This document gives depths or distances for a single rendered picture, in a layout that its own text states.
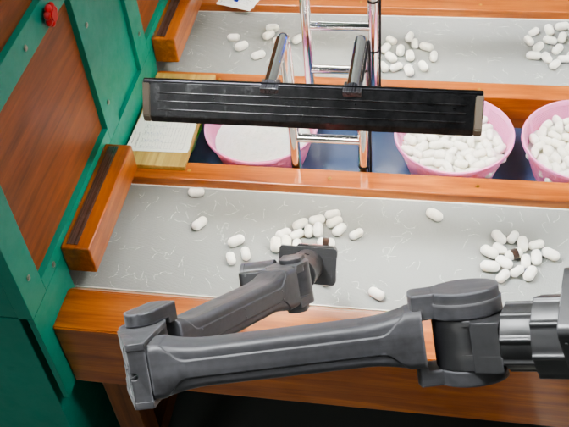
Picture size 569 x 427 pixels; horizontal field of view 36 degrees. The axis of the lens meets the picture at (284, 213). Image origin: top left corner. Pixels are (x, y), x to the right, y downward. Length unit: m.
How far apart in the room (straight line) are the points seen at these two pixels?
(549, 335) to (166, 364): 0.41
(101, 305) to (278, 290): 0.55
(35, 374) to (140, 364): 0.87
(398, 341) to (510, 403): 0.79
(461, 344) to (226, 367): 0.25
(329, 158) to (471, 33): 0.53
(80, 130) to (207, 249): 0.35
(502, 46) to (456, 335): 1.46
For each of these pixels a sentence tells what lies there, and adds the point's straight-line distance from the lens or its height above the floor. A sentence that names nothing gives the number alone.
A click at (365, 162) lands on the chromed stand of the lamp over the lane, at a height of 0.79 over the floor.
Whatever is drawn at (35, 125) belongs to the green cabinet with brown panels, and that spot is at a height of 1.09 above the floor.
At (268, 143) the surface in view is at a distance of 2.07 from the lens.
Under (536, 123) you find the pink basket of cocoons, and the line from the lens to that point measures 2.11.
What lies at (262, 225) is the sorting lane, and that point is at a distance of 1.87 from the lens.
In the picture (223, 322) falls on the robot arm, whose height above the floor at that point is 1.17.
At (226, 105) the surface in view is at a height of 1.08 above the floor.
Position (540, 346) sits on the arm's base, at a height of 1.38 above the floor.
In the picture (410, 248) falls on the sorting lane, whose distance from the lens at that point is 1.82.
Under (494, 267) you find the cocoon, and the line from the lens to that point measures 1.78.
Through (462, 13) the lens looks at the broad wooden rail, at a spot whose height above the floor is 0.75.
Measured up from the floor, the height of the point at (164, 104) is 1.08.
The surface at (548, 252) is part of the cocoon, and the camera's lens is 1.82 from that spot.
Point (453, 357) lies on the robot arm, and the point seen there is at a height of 1.31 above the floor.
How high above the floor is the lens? 2.11
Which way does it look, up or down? 46 degrees down
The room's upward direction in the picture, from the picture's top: 6 degrees counter-clockwise
